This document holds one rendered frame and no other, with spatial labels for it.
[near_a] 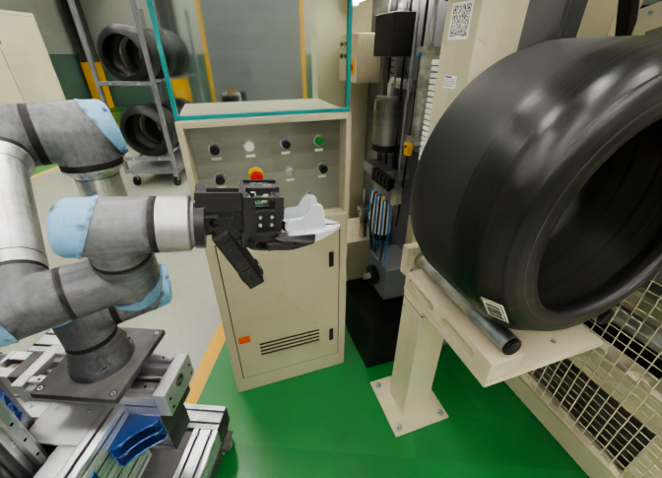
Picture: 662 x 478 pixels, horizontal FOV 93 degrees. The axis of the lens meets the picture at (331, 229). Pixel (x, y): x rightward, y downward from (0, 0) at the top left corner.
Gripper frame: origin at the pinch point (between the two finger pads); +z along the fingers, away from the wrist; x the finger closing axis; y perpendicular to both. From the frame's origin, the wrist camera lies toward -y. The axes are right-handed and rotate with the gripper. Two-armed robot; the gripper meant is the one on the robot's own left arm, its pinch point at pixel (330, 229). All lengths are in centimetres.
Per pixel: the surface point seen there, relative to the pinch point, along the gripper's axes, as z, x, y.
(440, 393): 80, 30, -111
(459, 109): 25.9, 9.1, 18.9
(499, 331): 39.2, -7.4, -23.2
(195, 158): -23, 66, -8
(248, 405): -8, 54, -122
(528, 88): 29.5, -0.7, 23.8
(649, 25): 78, 17, 40
